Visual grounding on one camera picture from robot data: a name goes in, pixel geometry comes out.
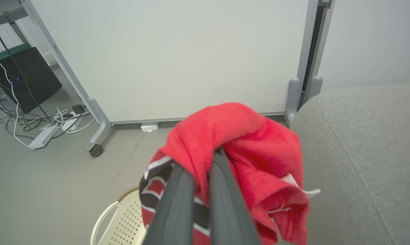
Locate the white power strip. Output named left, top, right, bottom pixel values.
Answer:
left=28, top=124, right=60, bottom=150

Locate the red basketball jersey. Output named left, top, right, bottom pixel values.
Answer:
left=139, top=102, right=321, bottom=245

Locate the black computer case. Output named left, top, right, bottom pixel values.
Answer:
left=0, top=47, right=63, bottom=114

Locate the grey partition post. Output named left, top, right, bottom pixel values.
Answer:
left=285, top=0, right=319, bottom=127
left=304, top=0, right=335, bottom=102

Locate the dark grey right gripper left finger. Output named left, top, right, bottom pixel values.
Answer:
left=142, top=164, right=195, bottom=245

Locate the grey fabric sofa seat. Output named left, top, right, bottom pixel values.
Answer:
left=276, top=83, right=410, bottom=245

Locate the grey partition leg with foot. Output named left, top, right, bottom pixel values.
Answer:
left=20, top=0, right=114, bottom=151

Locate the small white power adapter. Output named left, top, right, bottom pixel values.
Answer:
left=140, top=122, right=159, bottom=133

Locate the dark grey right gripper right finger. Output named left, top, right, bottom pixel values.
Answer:
left=208, top=148, right=261, bottom=245

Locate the wide white partition panel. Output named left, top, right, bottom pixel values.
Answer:
left=30, top=0, right=311, bottom=125

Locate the cream perforated laundry basket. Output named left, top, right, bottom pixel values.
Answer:
left=90, top=186, right=148, bottom=245

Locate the grey metal table frame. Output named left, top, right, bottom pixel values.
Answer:
left=0, top=0, right=32, bottom=51

